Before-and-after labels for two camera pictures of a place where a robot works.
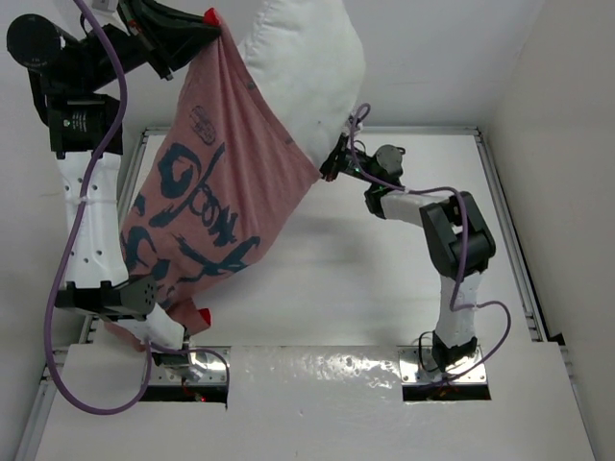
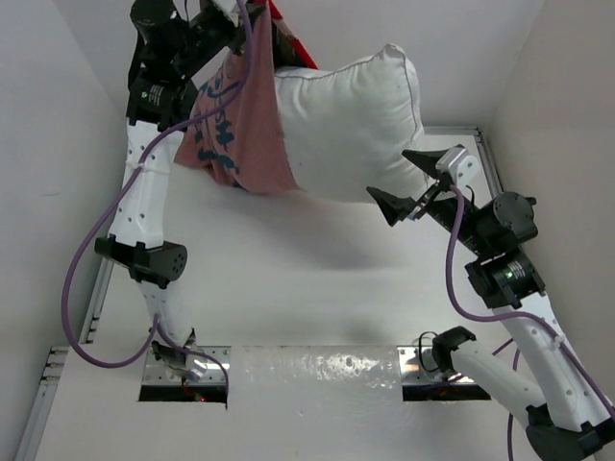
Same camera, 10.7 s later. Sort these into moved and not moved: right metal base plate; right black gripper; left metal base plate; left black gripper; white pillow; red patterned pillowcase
Moved: white pillow; right black gripper; left black gripper; red patterned pillowcase
Not moved: right metal base plate; left metal base plate
